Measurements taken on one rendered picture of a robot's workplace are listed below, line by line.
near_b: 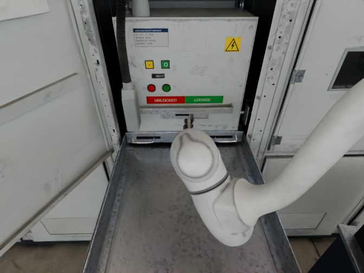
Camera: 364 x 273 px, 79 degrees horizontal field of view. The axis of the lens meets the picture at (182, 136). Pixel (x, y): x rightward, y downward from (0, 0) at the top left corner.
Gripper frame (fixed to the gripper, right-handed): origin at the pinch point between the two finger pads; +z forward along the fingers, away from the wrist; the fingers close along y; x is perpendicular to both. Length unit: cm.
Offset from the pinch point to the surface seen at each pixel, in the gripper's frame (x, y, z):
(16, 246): -115, 84, 61
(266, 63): 28.9, -25.6, 0.3
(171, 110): -5.9, -8.6, 9.9
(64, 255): -80, 87, 55
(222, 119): 16.7, -4.2, 17.0
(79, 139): -41.7, 1.9, 3.6
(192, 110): 2.6, -8.6, 9.9
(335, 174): 77, 25, 27
